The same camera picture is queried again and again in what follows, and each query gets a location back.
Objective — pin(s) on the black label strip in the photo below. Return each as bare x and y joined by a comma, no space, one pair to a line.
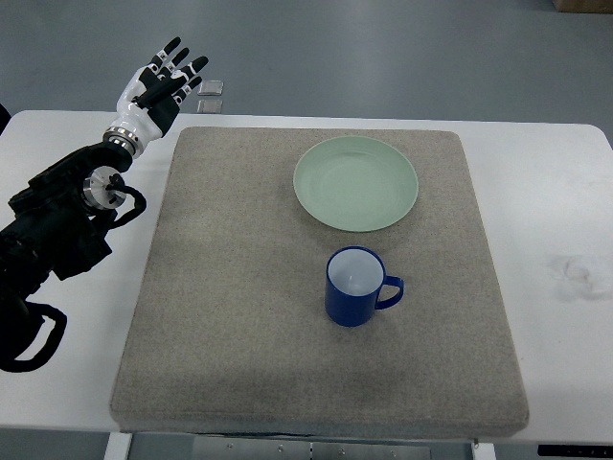
579,451

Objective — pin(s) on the blue mug white inside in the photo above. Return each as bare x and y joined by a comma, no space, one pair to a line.
357,285

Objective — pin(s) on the cardboard box corner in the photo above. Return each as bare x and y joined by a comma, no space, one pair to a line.
584,6

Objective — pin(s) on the lower floor socket plate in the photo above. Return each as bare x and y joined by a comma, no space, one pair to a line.
209,106

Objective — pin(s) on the grey felt mat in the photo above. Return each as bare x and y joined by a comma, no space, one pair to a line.
230,334

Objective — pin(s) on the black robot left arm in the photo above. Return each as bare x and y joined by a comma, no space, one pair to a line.
60,223

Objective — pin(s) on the floor socket plate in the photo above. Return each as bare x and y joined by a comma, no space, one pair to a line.
209,106
211,88

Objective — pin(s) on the upper floor socket plate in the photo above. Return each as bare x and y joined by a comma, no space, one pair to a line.
211,88

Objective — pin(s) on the light green plate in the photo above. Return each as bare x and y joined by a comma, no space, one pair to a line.
356,183

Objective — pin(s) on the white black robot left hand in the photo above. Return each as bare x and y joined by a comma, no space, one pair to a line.
151,101

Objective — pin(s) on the metal table frame bracket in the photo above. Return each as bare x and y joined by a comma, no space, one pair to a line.
242,447

